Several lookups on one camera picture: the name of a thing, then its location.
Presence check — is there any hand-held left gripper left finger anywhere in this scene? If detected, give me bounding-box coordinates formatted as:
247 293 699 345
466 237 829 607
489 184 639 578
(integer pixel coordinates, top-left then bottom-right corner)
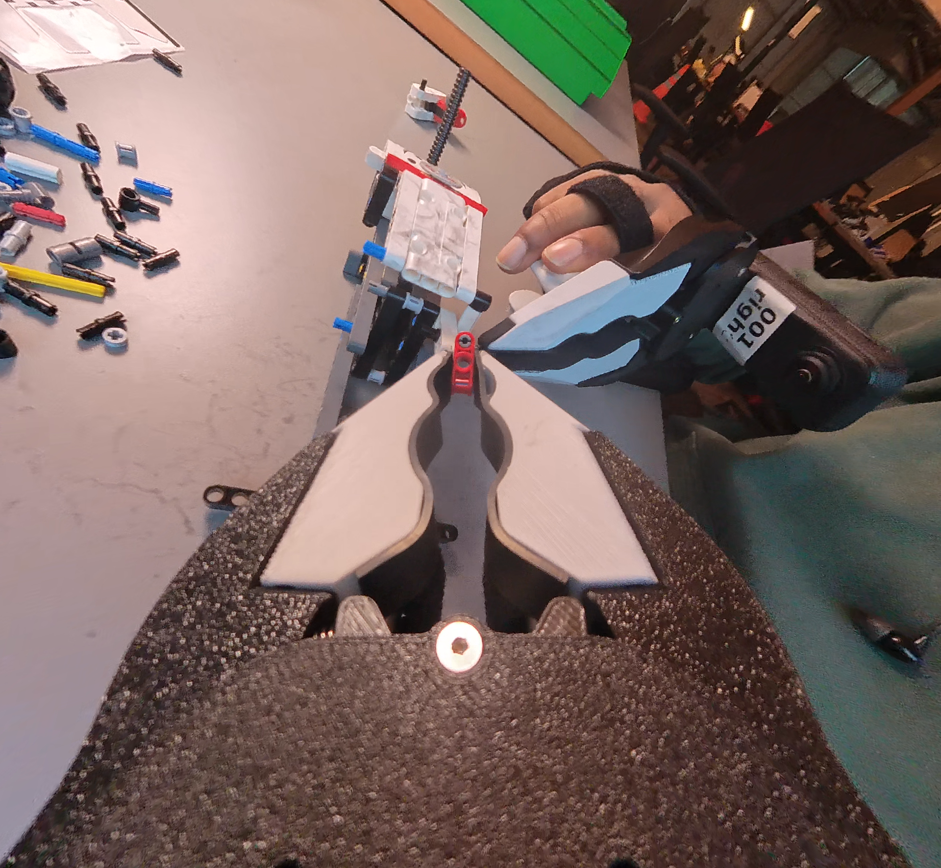
259 353 451 590

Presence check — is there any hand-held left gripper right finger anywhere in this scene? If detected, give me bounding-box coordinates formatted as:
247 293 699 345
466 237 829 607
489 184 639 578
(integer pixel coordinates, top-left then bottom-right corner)
476 352 659 590

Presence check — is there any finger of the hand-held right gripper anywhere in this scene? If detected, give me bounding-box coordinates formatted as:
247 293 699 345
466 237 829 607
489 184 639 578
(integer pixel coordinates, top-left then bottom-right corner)
481 261 692 369
515 335 655 388

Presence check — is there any white brick toy truck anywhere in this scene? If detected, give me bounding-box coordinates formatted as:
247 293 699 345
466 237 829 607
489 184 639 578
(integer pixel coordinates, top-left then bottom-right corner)
334 140 492 387

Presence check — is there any grey desk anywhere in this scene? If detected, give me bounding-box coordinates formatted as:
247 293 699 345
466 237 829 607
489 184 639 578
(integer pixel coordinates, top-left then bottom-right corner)
0 0 671 836

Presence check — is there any person's right hand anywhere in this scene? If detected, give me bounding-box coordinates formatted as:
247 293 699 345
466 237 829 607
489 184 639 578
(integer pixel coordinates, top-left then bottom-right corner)
497 164 695 275

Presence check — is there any person's green sweatshirt torso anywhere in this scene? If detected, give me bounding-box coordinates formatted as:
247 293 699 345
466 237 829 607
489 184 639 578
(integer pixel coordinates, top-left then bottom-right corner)
665 368 941 868

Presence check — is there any black ridged rod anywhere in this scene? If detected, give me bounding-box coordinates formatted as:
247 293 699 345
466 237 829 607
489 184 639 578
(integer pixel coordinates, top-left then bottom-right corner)
434 67 471 163

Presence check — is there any small white red brick assembly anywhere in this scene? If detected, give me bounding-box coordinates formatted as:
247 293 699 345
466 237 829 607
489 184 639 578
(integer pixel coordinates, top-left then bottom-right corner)
406 79 469 128

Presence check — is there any black earbud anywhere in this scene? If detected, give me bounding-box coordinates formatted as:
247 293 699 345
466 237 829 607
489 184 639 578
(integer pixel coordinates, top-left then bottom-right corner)
853 611 929 663

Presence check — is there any green plastic bin stack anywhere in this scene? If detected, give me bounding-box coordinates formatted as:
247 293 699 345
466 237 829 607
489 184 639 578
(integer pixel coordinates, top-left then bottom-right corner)
443 0 632 106

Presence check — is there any pile of small brick parts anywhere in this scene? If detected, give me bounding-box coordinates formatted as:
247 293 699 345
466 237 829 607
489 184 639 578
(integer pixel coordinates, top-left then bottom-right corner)
0 48 183 362

